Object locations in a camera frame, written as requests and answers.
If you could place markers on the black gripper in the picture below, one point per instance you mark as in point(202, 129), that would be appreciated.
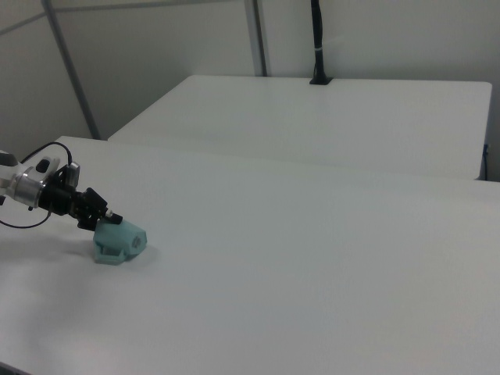
point(62, 199)

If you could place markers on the teal faceted plastic cup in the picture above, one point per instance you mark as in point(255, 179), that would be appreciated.
point(121, 238)

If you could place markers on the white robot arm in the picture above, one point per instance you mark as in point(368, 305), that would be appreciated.
point(11, 181)

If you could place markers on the white rectangular table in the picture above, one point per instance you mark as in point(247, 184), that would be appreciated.
point(332, 121)

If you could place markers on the black pole with base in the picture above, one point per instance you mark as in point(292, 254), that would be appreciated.
point(319, 58)

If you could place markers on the white grey wrist camera box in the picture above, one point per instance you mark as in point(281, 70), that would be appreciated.
point(72, 173)

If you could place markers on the grey metal partition post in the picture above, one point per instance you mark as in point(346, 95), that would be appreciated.
point(258, 39)
point(74, 78)

